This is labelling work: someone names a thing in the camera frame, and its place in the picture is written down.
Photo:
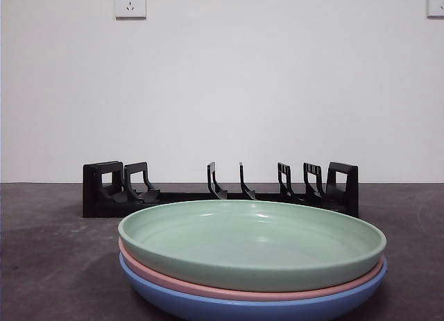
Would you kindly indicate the pink round plate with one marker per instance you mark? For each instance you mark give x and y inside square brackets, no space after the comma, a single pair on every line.
[243,296]

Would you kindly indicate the white wall socket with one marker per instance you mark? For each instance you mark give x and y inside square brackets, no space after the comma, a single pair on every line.
[130,3]
[436,2]

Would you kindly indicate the blue round plate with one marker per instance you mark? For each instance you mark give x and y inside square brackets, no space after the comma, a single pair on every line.
[243,312]

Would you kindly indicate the green round plate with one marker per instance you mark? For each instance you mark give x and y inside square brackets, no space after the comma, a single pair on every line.
[243,244]

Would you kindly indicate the black plastic dish rack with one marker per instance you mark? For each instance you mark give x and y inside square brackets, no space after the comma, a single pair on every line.
[98,210]

